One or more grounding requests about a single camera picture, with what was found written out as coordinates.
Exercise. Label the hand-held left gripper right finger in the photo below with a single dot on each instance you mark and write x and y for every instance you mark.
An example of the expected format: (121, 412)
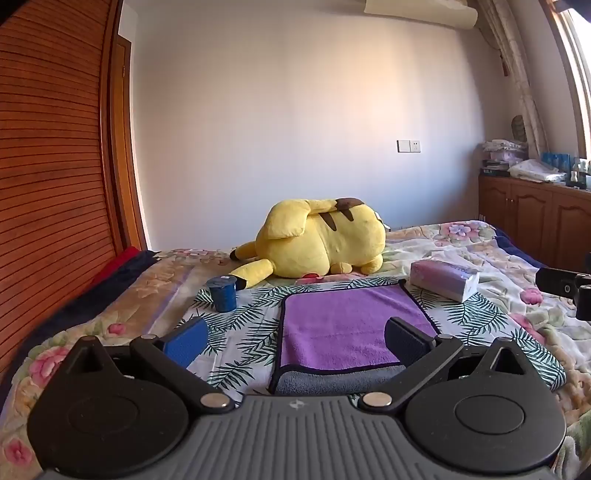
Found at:
(406, 341)

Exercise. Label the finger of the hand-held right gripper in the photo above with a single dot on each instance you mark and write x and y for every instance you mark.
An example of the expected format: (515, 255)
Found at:
(584, 302)
(554, 280)

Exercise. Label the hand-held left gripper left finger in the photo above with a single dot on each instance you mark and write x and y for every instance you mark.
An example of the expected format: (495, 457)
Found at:
(187, 344)

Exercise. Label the purple towel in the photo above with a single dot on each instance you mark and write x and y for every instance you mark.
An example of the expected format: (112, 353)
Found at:
(341, 325)

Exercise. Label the blue cup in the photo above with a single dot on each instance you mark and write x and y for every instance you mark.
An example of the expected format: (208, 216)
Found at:
(222, 295)

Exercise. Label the leaf print cloth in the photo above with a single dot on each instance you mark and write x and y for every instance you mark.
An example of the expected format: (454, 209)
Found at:
(249, 323)

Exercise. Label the wooden cabinet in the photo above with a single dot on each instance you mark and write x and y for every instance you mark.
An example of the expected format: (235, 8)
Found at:
(526, 217)

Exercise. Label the pink tissue pack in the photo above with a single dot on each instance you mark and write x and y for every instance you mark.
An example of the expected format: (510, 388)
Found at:
(443, 279)

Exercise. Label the red blanket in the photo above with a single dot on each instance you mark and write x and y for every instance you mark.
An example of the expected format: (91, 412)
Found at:
(117, 265)

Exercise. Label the dark bottle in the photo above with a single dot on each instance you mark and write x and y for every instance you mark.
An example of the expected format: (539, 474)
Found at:
(577, 175)

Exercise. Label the white plastic bag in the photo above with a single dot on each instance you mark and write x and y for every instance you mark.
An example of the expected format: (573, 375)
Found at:
(535, 170)

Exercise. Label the dark navy blanket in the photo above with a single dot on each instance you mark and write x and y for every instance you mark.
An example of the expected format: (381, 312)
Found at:
(78, 309)

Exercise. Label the blue box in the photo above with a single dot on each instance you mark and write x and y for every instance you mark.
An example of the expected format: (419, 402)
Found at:
(558, 161)

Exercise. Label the yellow plush toy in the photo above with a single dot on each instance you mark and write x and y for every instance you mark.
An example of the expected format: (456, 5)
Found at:
(318, 240)

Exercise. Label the stack of books and bags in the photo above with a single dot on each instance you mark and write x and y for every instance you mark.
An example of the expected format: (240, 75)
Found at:
(501, 157)

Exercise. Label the grey stone figure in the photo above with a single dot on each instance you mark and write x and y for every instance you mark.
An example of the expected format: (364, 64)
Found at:
(519, 128)

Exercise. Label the beige curtain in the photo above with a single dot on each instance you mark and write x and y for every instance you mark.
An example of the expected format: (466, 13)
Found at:
(519, 74)

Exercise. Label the wooden slatted wardrobe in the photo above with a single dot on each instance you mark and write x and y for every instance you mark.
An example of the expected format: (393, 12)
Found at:
(51, 161)

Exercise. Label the white air conditioner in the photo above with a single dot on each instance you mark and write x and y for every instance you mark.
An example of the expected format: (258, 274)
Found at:
(429, 11)

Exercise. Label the white wall socket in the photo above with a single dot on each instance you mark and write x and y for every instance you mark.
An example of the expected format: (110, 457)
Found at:
(409, 146)

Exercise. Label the wooden window frame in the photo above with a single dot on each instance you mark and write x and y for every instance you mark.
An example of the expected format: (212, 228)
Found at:
(570, 69)

